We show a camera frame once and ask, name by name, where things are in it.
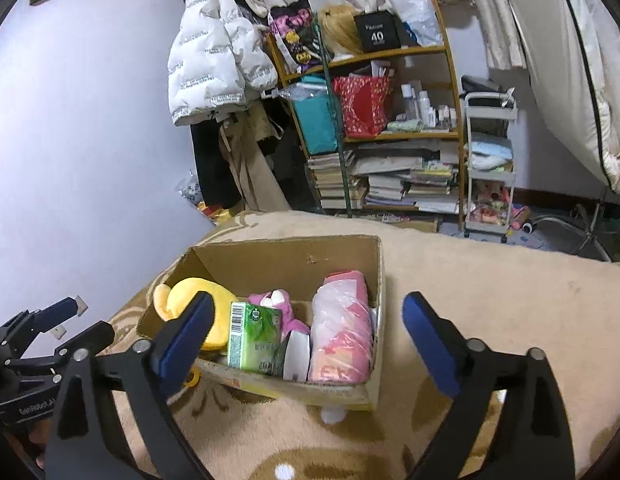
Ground pale pink white pillow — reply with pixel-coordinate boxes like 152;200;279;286
282;332;312;382

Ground beige hanging cloth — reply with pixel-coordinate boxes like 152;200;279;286
217;110;293;211

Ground wooden bookshelf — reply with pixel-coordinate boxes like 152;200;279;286
262;0;466;226

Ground blonde wig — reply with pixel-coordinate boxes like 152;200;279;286
317;4;366;56

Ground pink plush toy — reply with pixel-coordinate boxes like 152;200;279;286
247;288;311;341

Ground clear plastic bag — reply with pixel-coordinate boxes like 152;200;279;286
380;0;443;47

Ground person's left hand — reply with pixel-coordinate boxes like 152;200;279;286
25;417;56;468

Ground green tissue pack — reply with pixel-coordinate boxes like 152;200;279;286
226;301;291;377

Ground teal bag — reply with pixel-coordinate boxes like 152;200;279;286
290;77;341;156

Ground black box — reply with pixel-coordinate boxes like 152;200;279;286
353;10;406;52

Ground white puffer jacket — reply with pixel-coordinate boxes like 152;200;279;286
167;0;280;127

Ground green metal pole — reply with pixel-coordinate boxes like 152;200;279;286
315;10;353;218

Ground red gift bag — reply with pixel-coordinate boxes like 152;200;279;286
332;74;395;138

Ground yellow plush toy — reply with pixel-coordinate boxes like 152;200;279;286
152;277;241;386

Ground clear bag of dark bits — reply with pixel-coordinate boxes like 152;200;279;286
174;170;203;206

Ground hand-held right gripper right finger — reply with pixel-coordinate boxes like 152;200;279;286
402;291;576;480

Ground black colourful printed bag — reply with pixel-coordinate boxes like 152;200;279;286
269;0;323;73

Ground metal light stand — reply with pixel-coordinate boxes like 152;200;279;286
570;187;613;263

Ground pale blue pillow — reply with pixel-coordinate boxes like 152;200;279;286
465;140;513;168

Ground group of cosmetic bottles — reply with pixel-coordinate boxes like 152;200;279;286
400;82;458;131

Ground white trolley cart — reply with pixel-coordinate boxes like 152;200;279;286
462;91;518;238

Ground white softbox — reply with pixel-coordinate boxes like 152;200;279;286
510;0;620;193

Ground cardboard box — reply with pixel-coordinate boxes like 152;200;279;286
136;234;386;411

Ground black hanging trousers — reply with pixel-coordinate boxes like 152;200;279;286
190;117;243;208

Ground black flat device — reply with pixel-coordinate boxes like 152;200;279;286
461;75;506;98

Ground yellow red packet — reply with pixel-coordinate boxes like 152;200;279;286
197;202;236;223

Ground pink towel pack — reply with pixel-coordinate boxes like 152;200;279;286
307;270;378;383

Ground black hanging garment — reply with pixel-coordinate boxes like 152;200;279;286
257;97;321;211

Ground pile of colourful packets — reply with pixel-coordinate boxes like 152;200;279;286
467;182;511;226

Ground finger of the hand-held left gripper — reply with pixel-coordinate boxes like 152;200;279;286
12;321;116;368
0;296;88;356

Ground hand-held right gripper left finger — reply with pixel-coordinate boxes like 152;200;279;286
45;291;216;480

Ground stack of books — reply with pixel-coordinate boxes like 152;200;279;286
306;140;463;213

